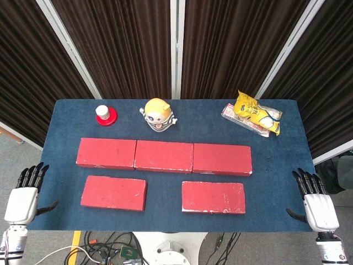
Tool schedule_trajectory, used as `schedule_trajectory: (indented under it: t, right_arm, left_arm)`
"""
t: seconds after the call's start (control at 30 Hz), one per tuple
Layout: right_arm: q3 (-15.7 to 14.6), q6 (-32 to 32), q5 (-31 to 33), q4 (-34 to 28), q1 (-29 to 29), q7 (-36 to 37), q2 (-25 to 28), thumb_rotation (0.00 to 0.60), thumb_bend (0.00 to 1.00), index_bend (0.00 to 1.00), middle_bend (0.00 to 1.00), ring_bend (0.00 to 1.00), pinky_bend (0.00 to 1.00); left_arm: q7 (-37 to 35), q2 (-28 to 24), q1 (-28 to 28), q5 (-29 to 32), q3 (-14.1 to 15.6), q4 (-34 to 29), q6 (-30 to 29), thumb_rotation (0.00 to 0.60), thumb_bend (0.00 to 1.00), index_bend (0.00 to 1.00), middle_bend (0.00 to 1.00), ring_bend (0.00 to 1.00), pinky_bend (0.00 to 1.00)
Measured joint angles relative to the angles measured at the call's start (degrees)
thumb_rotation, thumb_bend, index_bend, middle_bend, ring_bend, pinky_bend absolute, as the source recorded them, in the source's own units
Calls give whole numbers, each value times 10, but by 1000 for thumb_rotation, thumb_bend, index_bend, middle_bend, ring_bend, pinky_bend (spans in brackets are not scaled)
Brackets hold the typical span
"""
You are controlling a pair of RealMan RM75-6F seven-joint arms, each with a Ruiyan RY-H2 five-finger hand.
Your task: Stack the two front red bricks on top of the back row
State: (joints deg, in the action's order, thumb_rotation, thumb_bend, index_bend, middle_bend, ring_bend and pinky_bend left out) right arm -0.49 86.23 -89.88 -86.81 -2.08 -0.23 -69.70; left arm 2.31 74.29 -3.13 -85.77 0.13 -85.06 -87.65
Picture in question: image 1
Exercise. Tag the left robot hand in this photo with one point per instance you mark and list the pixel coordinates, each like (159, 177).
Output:
(20, 204)

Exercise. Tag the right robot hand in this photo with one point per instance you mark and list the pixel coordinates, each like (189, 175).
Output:
(321, 212)

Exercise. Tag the red brick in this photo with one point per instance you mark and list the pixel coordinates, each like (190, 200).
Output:
(106, 153)
(113, 193)
(164, 156)
(213, 196)
(222, 158)

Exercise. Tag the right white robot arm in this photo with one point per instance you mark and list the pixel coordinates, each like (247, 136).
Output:
(331, 248)

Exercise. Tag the yellow floor tape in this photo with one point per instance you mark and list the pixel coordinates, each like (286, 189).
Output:
(75, 240)

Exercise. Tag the green circuit board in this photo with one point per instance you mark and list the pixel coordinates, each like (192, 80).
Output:
(128, 252)

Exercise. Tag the small white jar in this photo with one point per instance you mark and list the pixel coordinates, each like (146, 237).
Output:
(101, 111)

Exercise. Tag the red round disc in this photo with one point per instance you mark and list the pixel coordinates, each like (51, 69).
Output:
(111, 119)

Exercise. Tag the yellow snack bag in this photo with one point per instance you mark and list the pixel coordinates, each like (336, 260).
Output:
(248, 107)

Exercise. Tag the dark brown partition panel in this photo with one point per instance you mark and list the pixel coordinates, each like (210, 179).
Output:
(118, 49)
(234, 47)
(27, 69)
(325, 82)

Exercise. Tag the white toothpaste box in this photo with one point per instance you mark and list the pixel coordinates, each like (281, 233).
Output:
(227, 111)

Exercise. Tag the blue table cloth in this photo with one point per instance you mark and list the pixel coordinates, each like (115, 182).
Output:
(165, 193)

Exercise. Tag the yellow striped plush toy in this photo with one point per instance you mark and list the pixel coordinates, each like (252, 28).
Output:
(157, 114)

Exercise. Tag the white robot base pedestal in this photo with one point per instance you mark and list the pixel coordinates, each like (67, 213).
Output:
(168, 240)

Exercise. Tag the white partition post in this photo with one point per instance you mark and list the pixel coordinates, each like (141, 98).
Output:
(176, 49)
(289, 49)
(71, 52)

